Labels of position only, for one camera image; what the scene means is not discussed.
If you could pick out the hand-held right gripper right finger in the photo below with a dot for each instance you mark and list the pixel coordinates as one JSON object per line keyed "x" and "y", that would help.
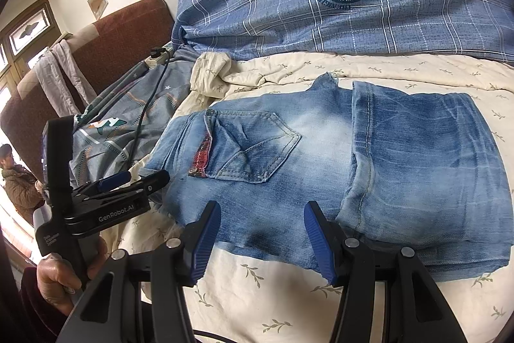
{"x": 321, "y": 242}

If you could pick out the cream leaf-print blanket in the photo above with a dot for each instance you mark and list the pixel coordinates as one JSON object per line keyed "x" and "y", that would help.
{"x": 281, "y": 311}

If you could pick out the white power strip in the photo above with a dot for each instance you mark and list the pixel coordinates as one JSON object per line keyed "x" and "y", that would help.
{"x": 154, "y": 59}

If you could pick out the grey patterned duvet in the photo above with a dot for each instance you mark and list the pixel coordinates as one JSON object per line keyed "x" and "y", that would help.
{"x": 160, "y": 106}

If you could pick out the blue denim pants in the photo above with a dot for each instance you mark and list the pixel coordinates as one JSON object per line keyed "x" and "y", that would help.
{"x": 321, "y": 166}

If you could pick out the lilac hanging cloth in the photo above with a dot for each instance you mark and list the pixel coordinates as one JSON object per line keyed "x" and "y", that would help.
{"x": 66, "y": 65}

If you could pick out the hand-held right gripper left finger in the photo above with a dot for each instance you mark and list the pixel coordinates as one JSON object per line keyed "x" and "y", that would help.
{"x": 204, "y": 242}

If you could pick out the person's left hand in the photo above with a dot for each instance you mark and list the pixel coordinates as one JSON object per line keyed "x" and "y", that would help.
{"x": 52, "y": 274}

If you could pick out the brown upholstered headboard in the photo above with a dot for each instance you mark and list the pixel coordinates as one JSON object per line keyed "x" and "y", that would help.
{"x": 120, "y": 29}

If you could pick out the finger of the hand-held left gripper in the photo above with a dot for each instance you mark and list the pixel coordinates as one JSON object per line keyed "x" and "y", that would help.
{"x": 152, "y": 182}
{"x": 116, "y": 180}

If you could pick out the wooden door with glass panels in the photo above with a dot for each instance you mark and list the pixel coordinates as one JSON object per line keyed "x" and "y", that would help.
{"x": 28, "y": 33}

